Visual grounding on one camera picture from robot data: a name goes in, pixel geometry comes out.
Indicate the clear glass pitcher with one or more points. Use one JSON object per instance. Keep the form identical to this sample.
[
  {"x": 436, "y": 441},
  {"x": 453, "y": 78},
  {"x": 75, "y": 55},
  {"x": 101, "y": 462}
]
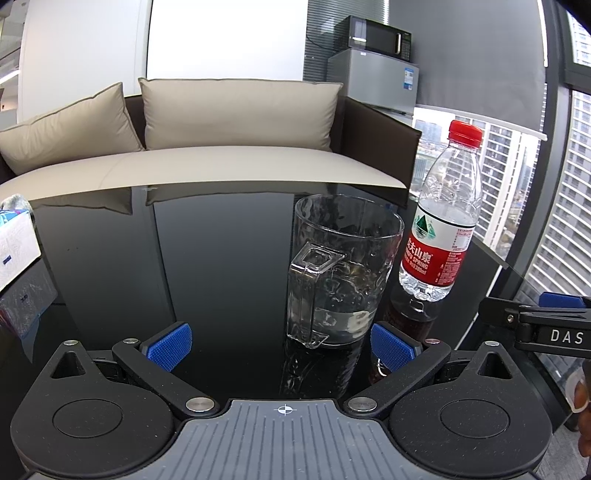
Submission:
[{"x": 344, "y": 277}]

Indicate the grey mini fridge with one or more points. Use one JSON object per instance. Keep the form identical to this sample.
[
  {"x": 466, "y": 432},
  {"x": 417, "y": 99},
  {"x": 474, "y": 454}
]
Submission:
[{"x": 371, "y": 81}]

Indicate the clear plastic water bottle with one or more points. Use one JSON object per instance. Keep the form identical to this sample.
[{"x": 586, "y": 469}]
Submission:
[{"x": 441, "y": 240}]

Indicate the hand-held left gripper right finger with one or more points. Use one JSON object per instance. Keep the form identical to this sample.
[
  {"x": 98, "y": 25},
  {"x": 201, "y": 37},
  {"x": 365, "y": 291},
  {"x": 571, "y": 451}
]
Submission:
[{"x": 392, "y": 350}]

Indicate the black microwave oven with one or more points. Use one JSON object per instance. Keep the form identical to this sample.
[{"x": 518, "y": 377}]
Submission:
[{"x": 376, "y": 38}]

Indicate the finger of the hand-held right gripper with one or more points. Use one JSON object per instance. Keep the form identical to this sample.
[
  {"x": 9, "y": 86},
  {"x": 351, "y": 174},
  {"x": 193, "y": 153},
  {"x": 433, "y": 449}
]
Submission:
[{"x": 549, "y": 334}]

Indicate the beige and brown sofa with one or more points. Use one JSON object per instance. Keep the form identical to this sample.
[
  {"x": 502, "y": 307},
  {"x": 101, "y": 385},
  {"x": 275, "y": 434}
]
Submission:
[{"x": 240, "y": 166}]

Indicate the white and blue tissue box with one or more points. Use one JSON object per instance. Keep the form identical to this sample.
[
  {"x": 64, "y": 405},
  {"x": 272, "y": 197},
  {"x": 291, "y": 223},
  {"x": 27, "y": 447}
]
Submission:
[{"x": 16, "y": 249}]

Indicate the dark grey roller blind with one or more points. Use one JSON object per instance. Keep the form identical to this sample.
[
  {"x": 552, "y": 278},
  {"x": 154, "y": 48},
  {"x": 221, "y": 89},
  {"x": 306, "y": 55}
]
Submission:
[{"x": 475, "y": 55}]

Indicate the beige sofa cushion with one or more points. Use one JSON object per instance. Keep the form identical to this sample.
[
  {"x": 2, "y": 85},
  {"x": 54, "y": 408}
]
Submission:
[
  {"x": 69, "y": 131},
  {"x": 240, "y": 113}
]

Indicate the red bottle cap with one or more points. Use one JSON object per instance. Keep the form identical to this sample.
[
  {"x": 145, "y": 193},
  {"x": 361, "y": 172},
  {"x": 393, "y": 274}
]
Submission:
[{"x": 465, "y": 133}]

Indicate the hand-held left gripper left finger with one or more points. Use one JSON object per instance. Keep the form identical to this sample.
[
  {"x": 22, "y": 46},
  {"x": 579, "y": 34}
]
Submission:
[{"x": 170, "y": 347}]

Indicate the person's right hand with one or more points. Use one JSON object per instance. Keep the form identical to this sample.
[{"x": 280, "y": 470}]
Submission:
[{"x": 583, "y": 406}]

